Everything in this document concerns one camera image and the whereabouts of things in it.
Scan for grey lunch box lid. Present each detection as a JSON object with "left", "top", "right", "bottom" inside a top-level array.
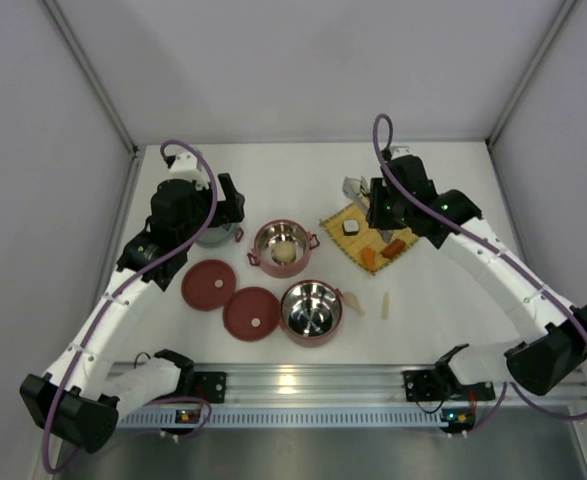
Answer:
[{"left": 196, "top": 223, "right": 244, "bottom": 248}]

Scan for metal tongs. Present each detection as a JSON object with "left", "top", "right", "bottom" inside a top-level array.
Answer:
[{"left": 342, "top": 176, "right": 370, "bottom": 222}]

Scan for red sausage piece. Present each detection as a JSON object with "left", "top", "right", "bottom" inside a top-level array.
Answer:
[{"left": 381, "top": 239, "right": 406, "bottom": 259}]

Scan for sushi roll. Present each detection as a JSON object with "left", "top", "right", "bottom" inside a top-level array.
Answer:
[{"left": 342, "top": 218, "right": 360, "bottom": 236}]

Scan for pink lunch box tier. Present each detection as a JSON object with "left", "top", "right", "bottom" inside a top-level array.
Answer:
[{"left": 247, "top": 219, "right": 320, "bottom": 279}]

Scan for white steamed bun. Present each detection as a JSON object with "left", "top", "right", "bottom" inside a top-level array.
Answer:
[{"left": 271, "top": 241, "right": 297, "bottom": 265}]

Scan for dark red lid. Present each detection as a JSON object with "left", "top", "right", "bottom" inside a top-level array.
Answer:
[
  {"left": 223, "top": 287, "right": 280, "bottom": 342},
  {"left": 181, "top": 259, "right": 237, "bottom": 312}
]

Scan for orange fried chicken piece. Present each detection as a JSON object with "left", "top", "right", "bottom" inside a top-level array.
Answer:
[{"left": 361, "top": 247, "right": 377, "bottom": 272}]

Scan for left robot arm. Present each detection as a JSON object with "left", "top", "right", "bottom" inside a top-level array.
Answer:
[{"left": 19, "top": 173, "right": 245, "bottom": 453}]

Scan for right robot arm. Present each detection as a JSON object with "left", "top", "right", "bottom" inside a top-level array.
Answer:
[{"left": 367, "top": 149, "right": 587, "bottom": 396}]

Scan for bamboo woven mat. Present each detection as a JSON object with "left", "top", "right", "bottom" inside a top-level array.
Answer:
[{"left": 319, "top": 202, "right": 418, "bottom": 275}]

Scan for beige spoon head piece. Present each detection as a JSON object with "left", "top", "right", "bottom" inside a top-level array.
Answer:
[{"left": 342, "top": 292, "right": 365, "bottom": 317}]

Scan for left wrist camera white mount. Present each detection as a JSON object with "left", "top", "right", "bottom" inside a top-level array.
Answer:
[{"left": 167, "top": 151, "right": 210, "bottom": 191}]

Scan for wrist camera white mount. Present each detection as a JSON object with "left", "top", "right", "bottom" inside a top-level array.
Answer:
[
  {"left": 167, "top": 151, "right": 210, "bottom": 191},
  {"left": 382, "top": 146, "right": 412, "bottom": 162}
]

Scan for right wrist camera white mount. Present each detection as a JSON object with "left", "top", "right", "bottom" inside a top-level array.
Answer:
[{"left": 382, "top": 146, "right": 412, "bottom": 162}]

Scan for beige spoon handle piece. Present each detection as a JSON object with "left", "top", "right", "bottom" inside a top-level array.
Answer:
[{"left": 381, "top": 292, "right": 390, "bottom": 320}]

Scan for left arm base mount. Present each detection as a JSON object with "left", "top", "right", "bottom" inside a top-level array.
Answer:
[{"left": 173, "top": 371, "right": 227, "bottom": 404}]

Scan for aluminium mounting rail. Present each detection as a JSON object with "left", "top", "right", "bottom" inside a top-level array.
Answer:
[{"left": 195, "top": 364, "right": 587, "bottom": 408}]

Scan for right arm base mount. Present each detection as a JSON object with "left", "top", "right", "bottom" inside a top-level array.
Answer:
[{"left": 402, "top": 369, "right": 497, "bottom": 403}]

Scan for perforated cable duct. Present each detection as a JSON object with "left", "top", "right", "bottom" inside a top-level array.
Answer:
[{"left": 117, "top": 407, "right": 447, "bottom": 429}]

